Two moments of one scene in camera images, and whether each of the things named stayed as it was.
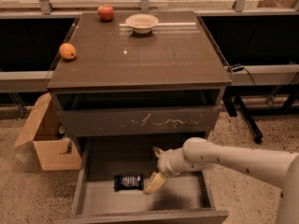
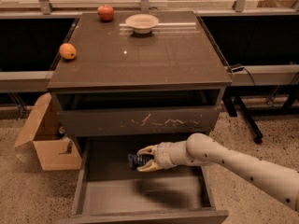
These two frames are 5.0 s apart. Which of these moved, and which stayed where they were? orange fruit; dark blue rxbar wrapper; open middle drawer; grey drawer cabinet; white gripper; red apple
Moved: white gripper; dark blue rxbar wrapper
Stayed: open middle drawer; red apple; orange fruit; grey drawer cabinet
